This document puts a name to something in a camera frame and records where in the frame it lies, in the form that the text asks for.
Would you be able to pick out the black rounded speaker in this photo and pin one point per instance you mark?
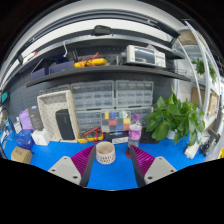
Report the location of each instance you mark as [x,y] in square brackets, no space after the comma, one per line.
[65,125]

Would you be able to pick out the small white box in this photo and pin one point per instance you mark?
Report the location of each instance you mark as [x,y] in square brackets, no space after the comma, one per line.
[40,137]

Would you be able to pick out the purple bag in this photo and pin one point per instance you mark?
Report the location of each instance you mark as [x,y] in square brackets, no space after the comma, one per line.
[25,119]

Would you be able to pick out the beige mug with grey pattern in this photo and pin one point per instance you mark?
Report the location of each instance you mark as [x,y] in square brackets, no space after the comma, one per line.
[105,154]

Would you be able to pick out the beige pegboard tray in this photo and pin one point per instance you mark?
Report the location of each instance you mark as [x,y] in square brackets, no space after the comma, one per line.
[46,110]

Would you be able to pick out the flat black box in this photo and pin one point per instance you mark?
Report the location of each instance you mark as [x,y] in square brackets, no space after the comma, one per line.
[146,138]

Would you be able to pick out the dark grey carton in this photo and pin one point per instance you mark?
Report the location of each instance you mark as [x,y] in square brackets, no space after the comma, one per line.
[36,118]

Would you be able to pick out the white metal rack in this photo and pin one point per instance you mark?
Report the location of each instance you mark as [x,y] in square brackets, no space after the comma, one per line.
[213,103]

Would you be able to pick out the green potted plant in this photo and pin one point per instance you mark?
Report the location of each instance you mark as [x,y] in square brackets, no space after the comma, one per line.
[173,116]

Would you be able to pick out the grey small-parts drawer cabinet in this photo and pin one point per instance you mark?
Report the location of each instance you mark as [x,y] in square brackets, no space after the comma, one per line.
[133,93]
[143,115]
[93,95]
[88,120]

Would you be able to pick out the clear box of colourful parts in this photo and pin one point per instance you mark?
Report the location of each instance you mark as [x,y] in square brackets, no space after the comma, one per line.
[115,121]

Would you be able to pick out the dark grey overhead shelf unit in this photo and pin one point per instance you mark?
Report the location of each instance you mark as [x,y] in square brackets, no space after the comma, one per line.
[100,70]

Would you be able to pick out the brown cardboard box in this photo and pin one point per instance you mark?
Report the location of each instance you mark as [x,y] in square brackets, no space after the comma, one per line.
[21,155]

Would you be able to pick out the dark box with blue label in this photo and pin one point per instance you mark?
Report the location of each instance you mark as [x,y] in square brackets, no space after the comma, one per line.
[116,135]

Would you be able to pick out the blue translucent bag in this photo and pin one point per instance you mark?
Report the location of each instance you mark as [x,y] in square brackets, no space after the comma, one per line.
[24,139]

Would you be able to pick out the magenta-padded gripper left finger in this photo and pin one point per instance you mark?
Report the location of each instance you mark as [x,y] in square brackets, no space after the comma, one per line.
[65,168]

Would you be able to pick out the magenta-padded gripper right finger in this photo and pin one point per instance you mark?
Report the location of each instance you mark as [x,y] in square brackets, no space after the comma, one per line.
[159,168]

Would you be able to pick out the clear purple-capped water bottle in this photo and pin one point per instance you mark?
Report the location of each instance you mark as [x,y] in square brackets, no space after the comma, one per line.
[135,133]

